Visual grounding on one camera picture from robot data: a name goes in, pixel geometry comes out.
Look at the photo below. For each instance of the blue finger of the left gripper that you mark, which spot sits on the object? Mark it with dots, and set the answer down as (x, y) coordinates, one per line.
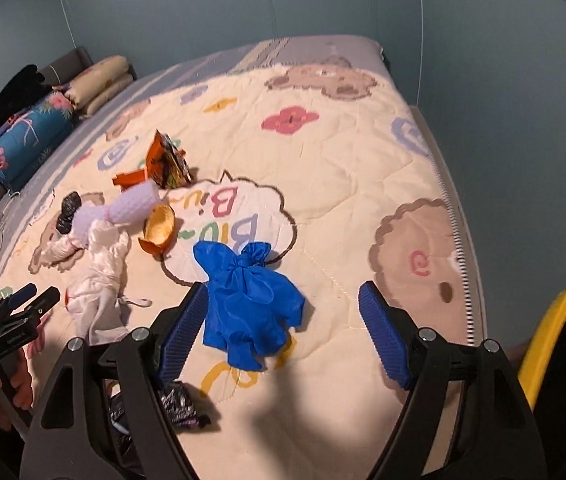
(43, 303)
(17, 299)

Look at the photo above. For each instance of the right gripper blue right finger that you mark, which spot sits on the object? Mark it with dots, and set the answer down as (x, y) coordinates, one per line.
(382, 323)

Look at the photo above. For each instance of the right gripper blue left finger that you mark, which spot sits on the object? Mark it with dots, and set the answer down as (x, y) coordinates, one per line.
(177, 330)

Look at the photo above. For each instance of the black plastic wrapper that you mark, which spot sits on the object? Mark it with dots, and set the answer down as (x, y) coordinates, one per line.
(70, 204)

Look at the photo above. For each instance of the white foam fruit net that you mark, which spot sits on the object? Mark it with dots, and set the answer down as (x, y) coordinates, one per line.
(131, 206)

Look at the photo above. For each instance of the person's left hand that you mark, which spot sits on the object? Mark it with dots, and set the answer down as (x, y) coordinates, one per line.
(21, 381)

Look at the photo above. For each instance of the black purple patterned wrapper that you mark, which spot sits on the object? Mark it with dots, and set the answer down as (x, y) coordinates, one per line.
(177, 404)

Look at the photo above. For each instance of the orange peel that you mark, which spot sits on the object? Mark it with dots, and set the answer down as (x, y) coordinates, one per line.
(159, 231)

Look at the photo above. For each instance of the blue floral folded blanket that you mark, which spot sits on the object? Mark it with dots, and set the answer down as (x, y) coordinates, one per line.
(32, 138)

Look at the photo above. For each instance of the cream cartoon bear quilt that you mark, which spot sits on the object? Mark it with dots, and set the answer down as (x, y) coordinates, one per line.
(324, 162)

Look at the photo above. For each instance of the black clothing pile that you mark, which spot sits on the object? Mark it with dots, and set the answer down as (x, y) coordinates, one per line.
(24, 90)

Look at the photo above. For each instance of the beige folded blanket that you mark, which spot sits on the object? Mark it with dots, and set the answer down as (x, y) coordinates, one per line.
(98, 84)

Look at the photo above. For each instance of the grey striped bed sheet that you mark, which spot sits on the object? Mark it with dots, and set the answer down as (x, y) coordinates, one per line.
(362, 52)

